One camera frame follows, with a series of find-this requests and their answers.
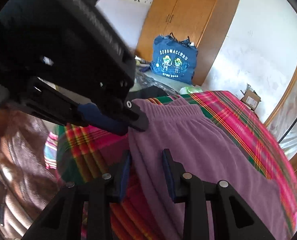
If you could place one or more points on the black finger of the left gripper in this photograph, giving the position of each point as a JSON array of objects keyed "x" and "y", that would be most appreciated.
[
  {"x": 42, "y": 101},
  {"x": 135, "y": 117}
]

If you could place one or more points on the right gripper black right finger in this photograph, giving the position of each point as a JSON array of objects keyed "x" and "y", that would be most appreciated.
[{"x": 212, "y": 210}]

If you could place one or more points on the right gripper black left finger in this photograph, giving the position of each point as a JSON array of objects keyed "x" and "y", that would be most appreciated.
[{"x": 62, "y": 217}]

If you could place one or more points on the purple fleece garment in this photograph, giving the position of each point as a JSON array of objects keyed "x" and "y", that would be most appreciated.
[{"x": 206, "y": 152}]

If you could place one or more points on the black cloth beside table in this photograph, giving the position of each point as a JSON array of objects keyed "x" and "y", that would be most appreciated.
[{"x": 146, "y": 93}]

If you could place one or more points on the pink plaid tablecloth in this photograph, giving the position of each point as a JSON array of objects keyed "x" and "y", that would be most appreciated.
[{"x": 81, "y": 154}]

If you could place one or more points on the blue printed tote bag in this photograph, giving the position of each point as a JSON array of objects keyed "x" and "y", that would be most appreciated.
[{"x": 174, "y": 59}]

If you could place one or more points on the transparent printed door curtain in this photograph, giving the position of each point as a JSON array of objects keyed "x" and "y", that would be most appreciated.
[{"x": 284, "y": 124}]

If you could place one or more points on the brown cardboard box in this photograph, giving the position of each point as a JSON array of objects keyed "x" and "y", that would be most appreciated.
[{"x": 251, "y": 98}]

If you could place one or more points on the wooden wardrobe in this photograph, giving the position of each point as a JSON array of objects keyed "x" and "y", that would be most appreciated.
[{"x": 205, "y": 22}]

